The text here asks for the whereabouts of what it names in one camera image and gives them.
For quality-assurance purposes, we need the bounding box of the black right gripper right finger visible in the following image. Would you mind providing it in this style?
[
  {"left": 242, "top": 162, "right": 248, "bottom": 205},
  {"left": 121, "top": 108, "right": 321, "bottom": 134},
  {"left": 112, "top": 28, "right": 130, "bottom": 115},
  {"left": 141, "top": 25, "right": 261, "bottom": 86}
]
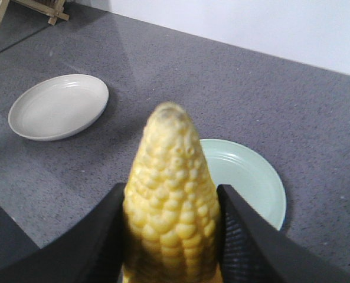
[{"left": 217, "top": 185, "right": 350, "bottom": 282}]

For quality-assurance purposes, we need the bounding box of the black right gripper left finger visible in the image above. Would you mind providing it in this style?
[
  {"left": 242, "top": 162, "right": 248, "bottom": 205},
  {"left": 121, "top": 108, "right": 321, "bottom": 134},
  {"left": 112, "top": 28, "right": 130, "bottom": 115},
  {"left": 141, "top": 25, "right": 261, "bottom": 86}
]
[{"left": 0, "top": 183, "right": 125, "bottom": 282}]

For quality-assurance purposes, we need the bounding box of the speckled yellow corn cob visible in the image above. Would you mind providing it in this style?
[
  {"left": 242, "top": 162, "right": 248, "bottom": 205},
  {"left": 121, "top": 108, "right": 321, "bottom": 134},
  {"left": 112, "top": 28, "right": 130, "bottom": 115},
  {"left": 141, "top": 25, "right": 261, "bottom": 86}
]
[{"left": 123, "top": 102, "right": 221, "bottom": 282}]

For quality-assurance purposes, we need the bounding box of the wooden folding rack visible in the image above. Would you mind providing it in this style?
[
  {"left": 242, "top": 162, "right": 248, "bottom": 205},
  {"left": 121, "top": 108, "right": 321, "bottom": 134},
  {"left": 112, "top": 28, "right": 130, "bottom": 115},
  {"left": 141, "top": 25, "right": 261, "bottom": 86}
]
[{"left": 0, "top": 0, "right": 70, "bottom": 51}]

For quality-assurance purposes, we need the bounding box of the beige plate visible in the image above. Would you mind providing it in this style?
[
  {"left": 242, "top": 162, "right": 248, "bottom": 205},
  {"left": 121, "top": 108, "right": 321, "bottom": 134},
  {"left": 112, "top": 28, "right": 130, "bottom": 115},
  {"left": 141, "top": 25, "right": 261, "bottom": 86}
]
[{"left": 8, "top": 74, "right": 109, "bottom": 141}]

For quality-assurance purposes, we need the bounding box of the light green plate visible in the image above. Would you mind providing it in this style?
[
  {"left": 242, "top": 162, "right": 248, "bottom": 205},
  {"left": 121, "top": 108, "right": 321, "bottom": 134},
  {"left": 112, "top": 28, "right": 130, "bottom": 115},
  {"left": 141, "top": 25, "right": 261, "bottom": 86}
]
[{"left": 201, "top": 139, "right": 287, "bottom": 231}]

